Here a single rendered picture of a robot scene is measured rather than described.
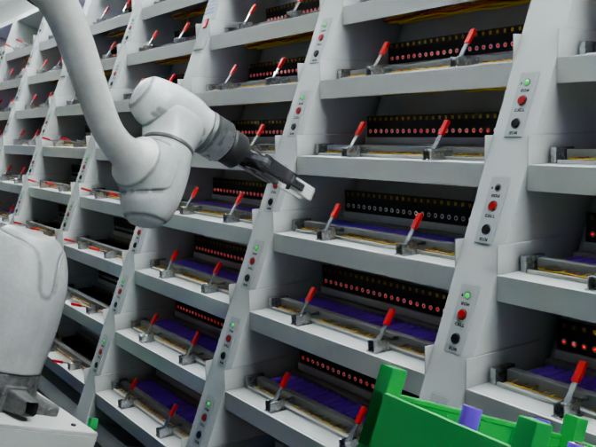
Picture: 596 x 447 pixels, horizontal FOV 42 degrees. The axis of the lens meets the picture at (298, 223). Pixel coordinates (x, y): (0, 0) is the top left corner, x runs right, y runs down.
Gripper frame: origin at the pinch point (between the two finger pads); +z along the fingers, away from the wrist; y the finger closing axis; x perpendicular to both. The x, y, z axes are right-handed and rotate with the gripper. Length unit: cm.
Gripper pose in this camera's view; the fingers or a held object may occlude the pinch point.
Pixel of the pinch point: (296, 187)
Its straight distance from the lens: 170.4
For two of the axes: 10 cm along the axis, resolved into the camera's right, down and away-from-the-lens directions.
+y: 5.7, 0.9, -8.2
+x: 3.9, -9.0, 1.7
